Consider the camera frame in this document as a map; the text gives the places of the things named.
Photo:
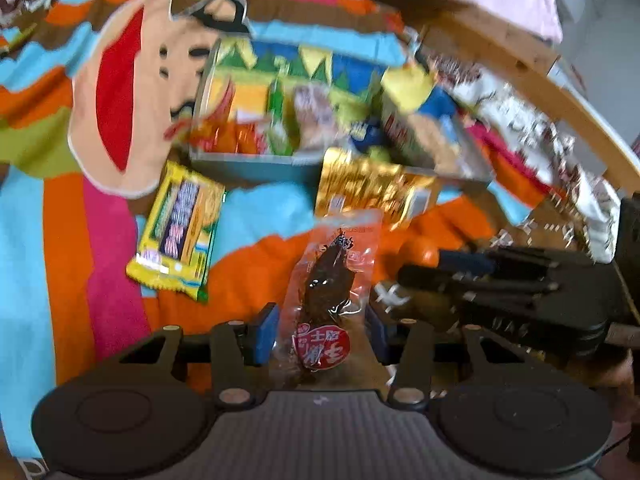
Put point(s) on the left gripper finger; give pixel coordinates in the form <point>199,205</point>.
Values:
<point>239,357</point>
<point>407,345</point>

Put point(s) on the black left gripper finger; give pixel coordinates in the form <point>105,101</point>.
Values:
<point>465,285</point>

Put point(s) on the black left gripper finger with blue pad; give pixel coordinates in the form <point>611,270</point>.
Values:
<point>522,263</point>

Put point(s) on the clear pack dried meat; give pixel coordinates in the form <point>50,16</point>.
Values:
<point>322,342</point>

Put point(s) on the yellow biscuit snack pack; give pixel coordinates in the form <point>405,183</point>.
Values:
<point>176,247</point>

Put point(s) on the gold foil snack bag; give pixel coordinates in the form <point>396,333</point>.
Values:
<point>350,182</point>

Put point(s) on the person's left hand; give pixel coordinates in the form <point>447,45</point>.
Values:
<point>609,371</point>

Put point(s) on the white floral patterned quilt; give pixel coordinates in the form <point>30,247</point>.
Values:
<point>537,147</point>

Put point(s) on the white red snack packet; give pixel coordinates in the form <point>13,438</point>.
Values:
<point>420,141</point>

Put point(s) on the colourful cartoon bed blanket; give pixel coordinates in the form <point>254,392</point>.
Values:
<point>88,89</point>

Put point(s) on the orange snack packet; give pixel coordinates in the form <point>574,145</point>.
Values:
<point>217,132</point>

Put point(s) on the colourful metal tray box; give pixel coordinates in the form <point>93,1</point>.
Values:
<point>312,99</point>

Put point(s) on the wooden bed frame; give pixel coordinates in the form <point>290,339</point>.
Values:
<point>475,35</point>

